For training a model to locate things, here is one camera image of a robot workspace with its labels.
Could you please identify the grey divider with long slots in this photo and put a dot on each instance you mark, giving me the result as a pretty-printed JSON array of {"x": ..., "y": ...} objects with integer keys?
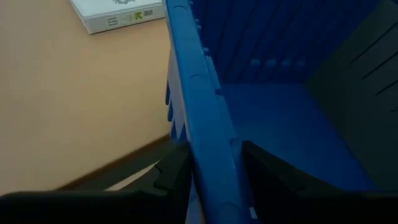
[{"x": 367, "y": 109}]

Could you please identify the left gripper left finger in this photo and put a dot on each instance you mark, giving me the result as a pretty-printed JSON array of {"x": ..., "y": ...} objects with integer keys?
[{"x": 93, "y": 208}]

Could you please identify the large blue plastic bin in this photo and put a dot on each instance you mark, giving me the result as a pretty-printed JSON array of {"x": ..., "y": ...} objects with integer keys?
[{"x": 205, "y": 124}]

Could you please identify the white cardboard box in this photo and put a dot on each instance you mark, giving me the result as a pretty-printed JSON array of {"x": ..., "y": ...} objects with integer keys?
[{"x": 118, "y": 15}]

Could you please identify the beige laminate desk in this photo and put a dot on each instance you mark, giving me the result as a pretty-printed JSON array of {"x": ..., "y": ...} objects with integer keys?
[{"x": 77, "y": 93}]

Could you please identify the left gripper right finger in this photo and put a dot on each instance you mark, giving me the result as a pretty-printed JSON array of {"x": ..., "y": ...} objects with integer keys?
[{"x": 311, "y": 205}]

